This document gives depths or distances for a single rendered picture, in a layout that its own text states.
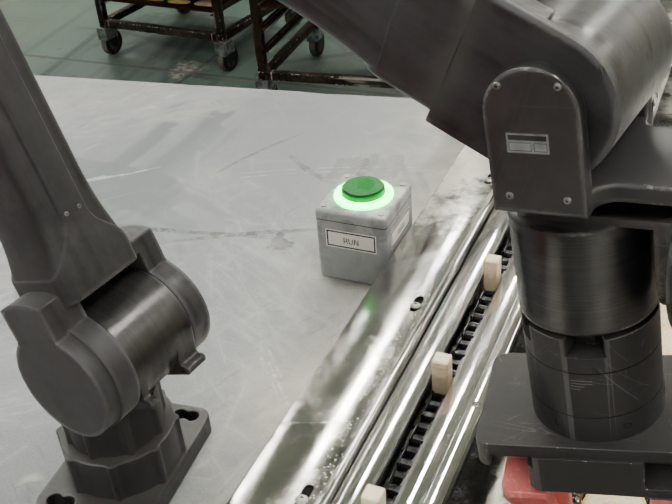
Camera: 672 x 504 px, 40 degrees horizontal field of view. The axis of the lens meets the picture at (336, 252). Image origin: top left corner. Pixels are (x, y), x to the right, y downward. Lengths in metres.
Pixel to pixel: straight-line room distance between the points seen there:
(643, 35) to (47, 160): 0.35
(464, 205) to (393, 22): 0.57
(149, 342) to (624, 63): 0.37
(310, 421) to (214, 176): 0.47
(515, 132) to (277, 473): 0.37
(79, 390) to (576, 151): 0.36
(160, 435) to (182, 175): 0.48
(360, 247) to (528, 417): 0.44
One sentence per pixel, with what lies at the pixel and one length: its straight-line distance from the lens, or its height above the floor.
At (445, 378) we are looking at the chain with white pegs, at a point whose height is 0.86.
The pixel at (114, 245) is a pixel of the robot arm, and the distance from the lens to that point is 0.60.
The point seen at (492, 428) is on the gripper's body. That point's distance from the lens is 0.43.
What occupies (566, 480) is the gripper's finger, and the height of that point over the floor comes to 1.01.
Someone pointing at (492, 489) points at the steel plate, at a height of 0.82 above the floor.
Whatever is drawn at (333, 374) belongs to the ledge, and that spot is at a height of 0.86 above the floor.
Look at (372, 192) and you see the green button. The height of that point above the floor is 0.91.
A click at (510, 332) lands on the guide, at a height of 0.86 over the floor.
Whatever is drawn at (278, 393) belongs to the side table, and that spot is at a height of 0.82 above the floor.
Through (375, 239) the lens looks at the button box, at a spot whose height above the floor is 0.87.
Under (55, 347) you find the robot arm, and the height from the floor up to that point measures 0.99.
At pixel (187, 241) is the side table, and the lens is 0.97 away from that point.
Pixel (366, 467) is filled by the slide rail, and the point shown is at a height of 0.85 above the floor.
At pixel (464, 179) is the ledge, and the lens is 0.95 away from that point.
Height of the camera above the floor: 1.32
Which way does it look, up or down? 33 degrees down
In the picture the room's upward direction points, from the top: 5 degrees counter-clockwise
